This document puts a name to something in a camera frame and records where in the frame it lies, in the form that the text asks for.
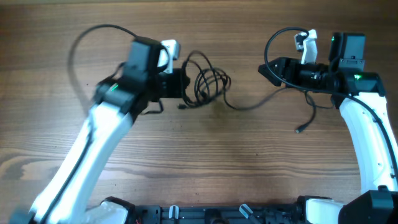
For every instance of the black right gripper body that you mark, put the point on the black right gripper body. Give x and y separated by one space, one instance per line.
313 75

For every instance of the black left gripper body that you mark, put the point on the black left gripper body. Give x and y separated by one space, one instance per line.
171 85

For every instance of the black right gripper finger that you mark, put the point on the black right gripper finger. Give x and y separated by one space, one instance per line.
280 63
267 74

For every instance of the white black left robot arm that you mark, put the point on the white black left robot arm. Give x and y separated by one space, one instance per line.
148 75

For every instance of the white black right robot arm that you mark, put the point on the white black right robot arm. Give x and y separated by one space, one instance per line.
360 97

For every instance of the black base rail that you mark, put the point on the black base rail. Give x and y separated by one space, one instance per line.
280 213

